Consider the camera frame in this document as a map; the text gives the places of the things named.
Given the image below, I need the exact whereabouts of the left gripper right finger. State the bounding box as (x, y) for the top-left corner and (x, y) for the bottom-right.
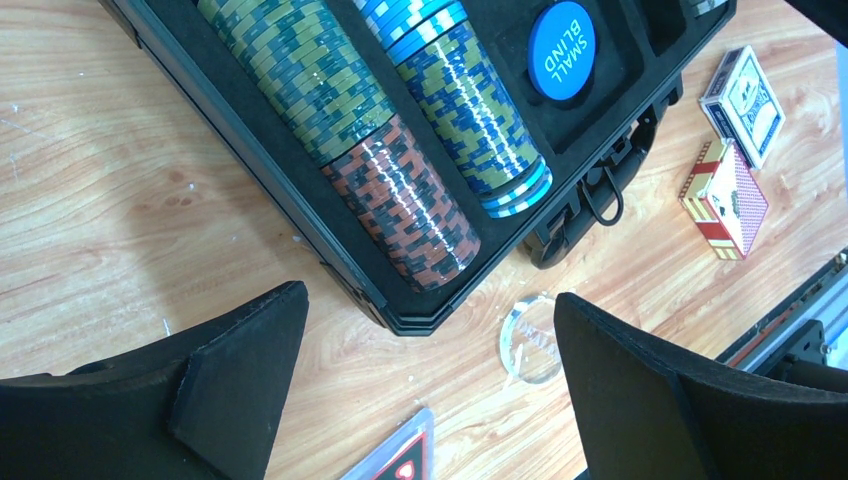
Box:
(555, 293), (847, 479)

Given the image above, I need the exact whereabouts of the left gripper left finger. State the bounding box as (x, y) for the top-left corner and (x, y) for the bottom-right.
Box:
(1, 281), (309, 479)

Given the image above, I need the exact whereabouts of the black poker set case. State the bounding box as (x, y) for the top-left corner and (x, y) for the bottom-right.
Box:
(104, 1), (737, 337)

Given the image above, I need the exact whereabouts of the blue playing card box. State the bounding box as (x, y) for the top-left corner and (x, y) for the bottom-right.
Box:
(700, 45), (786, 170)

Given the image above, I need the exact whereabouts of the blue small blind button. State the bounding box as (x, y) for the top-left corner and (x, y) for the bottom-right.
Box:
(528, 1), (597, 101)

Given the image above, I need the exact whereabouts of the blue white ten chip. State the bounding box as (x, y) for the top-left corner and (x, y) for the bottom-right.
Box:
(481, 158), (553, 219)

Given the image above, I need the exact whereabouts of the clear acrylic dealer button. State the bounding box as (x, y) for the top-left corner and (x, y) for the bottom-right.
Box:
(498, 294), (563, 385)

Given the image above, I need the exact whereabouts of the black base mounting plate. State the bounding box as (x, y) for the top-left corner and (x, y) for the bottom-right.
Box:
(716, 249), (847, 376)

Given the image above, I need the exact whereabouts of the triangular all in marker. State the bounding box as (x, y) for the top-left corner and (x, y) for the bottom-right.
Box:
(342, 408), (434, 480)

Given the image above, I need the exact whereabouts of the red playing card box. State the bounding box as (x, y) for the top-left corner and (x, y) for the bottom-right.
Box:
(678, 138), (769, 261)

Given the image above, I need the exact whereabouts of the green chip stack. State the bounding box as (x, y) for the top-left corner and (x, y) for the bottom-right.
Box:
(197, 0), (481, 292)

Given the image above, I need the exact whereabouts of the blue purple chip stack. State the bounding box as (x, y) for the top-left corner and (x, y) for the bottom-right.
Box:
(683, 0), (727, 17)

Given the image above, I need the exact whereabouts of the red blue chip stack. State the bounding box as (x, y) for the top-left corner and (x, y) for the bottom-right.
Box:
(355, 0), (545, 203)

